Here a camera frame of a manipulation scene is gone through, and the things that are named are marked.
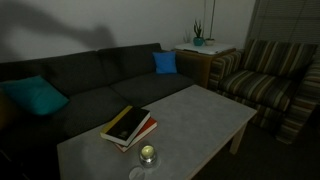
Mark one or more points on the wooden side table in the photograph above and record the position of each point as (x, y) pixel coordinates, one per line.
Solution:
(196, 65)

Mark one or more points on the teal pot with plant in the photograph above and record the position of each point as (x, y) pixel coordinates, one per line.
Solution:
(198, 41)

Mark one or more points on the silver bottle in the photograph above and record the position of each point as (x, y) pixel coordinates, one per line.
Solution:
(148, 155)

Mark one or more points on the thin pale twig stems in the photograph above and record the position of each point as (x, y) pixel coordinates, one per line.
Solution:
(212, 16)

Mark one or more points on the blue cushion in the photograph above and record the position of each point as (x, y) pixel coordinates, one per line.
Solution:
(165, 62)

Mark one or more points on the black book yellow spine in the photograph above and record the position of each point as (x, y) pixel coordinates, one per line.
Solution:
(128, 125)

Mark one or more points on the teal cushion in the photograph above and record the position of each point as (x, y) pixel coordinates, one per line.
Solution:
(33, 95)

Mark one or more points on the dark grey fabric sofa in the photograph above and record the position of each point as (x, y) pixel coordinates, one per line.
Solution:
(100, 76)

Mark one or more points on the small white pot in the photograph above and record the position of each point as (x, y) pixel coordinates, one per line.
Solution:
(209, 42)

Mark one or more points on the striped armchair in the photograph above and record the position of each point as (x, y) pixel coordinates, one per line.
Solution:
(263, 83)

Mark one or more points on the white flat board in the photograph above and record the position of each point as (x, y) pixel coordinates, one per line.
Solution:
(206, 48)

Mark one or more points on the window blinds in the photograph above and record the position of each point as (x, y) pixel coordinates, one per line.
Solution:
(286, 20)

